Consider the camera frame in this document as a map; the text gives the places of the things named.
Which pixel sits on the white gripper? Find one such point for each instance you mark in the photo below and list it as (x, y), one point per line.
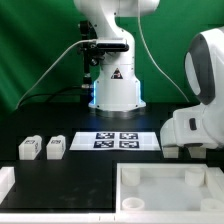
(183, 130)

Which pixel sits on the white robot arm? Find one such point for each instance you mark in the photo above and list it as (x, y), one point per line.
(117, 90)

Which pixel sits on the white sheet with tags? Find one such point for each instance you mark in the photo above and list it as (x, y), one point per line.
(131, 141)

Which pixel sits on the white front obstacle bar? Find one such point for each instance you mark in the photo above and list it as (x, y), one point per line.
(156, 218)

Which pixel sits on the white obstacle bar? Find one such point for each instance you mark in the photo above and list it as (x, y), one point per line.
(7, 180)
(156, 218)

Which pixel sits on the white obstacle bar left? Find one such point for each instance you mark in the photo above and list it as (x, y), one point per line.
(7, 180)

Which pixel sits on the black camera stand pole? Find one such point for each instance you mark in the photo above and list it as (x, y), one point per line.
(87, 86)

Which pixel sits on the black camera on mount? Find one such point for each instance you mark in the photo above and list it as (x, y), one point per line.
(94, 50)

